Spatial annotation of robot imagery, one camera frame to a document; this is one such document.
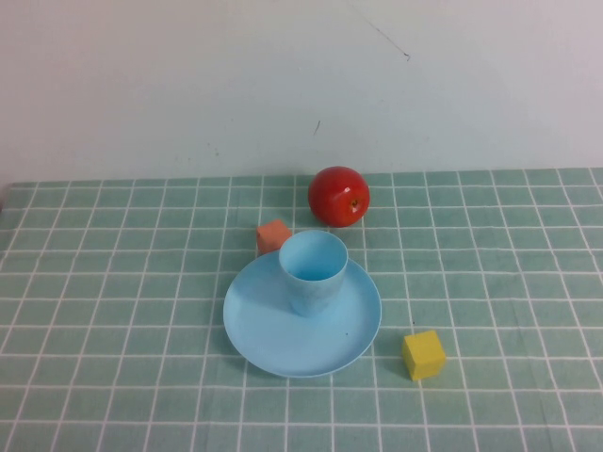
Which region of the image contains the blue plastic cup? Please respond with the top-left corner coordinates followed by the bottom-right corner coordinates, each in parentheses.
top-left (277, 230), bottom-right (350, 318)

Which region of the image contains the light blue plastic plate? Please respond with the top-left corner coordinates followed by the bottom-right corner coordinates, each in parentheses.
top-left (222, 250), bottom-right (383, 379)

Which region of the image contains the orange foam cube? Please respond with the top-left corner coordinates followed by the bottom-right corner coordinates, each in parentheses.
top-left (256, 218), bottom-right (291, 258)

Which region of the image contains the red apple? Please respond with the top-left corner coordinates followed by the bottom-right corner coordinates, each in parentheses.
top-left (307, 165), bottom-right (371, 229)

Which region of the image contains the yellow foam cube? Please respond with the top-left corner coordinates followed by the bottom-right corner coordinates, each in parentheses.
top-left (400, 330), bottom-right (448, 381)

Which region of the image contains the green checked tablecloth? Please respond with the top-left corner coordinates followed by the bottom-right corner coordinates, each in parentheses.
top-left (0, 168), bottom-right (603, 452)

